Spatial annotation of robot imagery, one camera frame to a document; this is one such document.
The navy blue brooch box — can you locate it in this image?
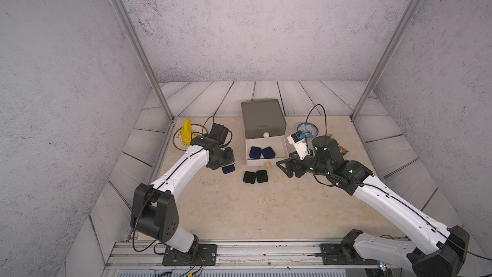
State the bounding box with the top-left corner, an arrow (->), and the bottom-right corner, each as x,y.
249,146 -> 262,160
261,146 -> 276,159
222,164 -> 235,174

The black brooch box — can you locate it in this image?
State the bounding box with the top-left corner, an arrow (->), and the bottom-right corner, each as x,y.
256,170 -> 269,183
243,171 -> 257,184

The white drawer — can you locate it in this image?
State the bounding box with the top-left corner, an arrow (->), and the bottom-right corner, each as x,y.
245,135 -> 289,167

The three-tier drawer cabinet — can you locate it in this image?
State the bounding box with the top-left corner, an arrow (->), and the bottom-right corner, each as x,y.
241,99 -> 290,167

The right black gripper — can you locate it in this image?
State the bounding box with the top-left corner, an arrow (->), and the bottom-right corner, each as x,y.
275,149 -> 332,179

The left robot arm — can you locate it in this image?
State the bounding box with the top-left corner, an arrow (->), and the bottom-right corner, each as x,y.
130,132 -> 234,253

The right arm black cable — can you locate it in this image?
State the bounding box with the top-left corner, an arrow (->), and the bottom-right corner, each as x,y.
305,103 -> 492,262

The left metal frame post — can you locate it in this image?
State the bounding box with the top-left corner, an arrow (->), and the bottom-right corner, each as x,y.
110,0 -> 174,121

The yellow plastic banana bunch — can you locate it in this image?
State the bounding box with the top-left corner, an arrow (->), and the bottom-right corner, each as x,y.
181,119 -> 193,146

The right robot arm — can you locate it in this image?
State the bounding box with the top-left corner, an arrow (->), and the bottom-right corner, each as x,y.
277,131 -> 470,276

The blue white ceramic bowl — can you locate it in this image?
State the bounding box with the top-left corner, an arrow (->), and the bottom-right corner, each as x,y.
297,122 -> 319,139

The metal frame post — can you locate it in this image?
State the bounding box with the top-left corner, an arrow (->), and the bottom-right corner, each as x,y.
350,0 -> 423,123
110,0 -> 174,121

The right metal frame post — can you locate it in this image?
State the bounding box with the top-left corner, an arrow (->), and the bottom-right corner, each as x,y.
350,0 -> 423,123

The green snack packet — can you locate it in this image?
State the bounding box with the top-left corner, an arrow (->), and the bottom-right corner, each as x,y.
328,133 -> 349,156

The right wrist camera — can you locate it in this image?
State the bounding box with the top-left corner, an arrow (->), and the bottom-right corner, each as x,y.
287,130 -> 310,160

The white plate with green rim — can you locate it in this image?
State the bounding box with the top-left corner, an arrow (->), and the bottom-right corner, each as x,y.
172,124 -> 208,151

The aluminium mounting rail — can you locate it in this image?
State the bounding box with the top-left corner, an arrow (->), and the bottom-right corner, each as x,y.
100,238 -> 443,277

